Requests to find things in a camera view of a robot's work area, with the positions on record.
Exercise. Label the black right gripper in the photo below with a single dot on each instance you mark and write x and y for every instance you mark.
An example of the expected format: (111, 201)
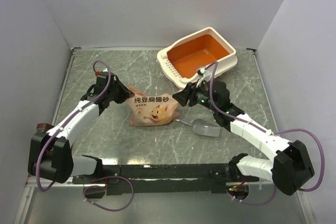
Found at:
(189, 92)

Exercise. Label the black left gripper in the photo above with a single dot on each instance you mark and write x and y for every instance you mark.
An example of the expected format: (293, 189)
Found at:
(126, 93)

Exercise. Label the pink cat litter bag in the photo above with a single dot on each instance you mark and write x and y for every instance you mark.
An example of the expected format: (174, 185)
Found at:
(152, 110)

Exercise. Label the grey metal litter scoop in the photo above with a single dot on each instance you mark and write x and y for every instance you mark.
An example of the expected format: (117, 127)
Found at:
(202, 127)

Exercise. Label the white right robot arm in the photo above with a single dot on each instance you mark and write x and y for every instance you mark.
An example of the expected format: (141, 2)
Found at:
(287, 164)

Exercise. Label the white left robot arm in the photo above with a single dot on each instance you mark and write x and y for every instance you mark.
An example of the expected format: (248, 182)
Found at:
(50, 154)

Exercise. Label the orange and white litter box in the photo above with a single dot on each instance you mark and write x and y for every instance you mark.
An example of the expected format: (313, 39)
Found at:
(181, 60)

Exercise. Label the brown dustpan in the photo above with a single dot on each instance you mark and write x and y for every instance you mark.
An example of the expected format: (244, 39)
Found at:
(44, 127)

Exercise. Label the black mounting base rail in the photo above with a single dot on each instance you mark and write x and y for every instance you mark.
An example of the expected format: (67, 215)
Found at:
(166, 178)

